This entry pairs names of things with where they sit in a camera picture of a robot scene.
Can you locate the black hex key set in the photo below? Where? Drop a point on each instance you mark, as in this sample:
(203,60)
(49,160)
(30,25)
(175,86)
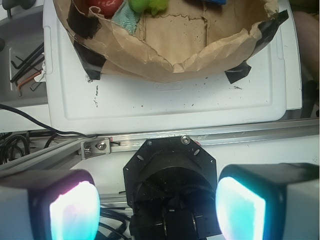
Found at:
(25,62)

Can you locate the grey tool tray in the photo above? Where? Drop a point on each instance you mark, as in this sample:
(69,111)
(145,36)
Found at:
(20,36)

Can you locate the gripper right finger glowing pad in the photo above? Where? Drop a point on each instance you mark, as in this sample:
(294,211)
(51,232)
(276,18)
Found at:
(279,201)

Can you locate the green plush toy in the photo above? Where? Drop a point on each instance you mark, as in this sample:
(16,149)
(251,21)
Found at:
(154,6)

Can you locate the blue sponge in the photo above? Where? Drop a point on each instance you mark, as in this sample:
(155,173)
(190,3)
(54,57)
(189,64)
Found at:
(219,2)

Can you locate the orange hex key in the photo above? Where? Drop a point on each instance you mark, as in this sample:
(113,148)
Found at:
(27,80)

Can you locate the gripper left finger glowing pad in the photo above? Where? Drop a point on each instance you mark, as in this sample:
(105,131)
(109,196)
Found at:
(48,205)

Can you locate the white plastic board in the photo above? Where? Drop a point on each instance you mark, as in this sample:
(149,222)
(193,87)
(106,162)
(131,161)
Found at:
(114,104)

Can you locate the aluminium frame rail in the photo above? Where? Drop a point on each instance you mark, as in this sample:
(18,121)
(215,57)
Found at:
(285,141)

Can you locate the red toy donut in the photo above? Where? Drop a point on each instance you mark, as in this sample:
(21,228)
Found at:
(107,7)

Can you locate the light blue cloth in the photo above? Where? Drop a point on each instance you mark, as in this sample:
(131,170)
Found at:
(126,18)

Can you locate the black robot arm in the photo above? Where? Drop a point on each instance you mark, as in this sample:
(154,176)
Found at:
(175,193)

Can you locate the metal corner bracket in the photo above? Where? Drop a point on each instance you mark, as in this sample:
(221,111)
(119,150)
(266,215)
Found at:
(94,147)

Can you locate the brown paper bag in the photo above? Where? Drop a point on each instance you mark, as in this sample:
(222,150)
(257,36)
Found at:
(188,40)

